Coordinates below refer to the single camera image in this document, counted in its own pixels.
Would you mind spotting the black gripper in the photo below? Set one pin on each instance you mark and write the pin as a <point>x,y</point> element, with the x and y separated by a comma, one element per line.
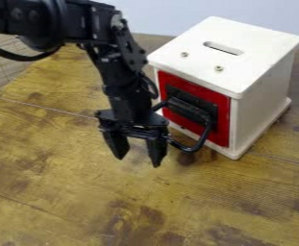
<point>130,118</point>

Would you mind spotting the red drawer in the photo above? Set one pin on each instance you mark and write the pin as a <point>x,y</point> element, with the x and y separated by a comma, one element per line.
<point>174,84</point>

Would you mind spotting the black metal drawer handle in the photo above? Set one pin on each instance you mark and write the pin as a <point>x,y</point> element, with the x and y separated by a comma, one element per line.
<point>190,111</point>

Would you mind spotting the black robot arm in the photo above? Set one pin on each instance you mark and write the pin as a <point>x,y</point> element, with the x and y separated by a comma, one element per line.
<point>48,23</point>

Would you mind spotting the white wooden cabinet box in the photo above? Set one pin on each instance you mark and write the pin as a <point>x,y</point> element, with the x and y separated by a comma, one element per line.
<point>228,68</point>

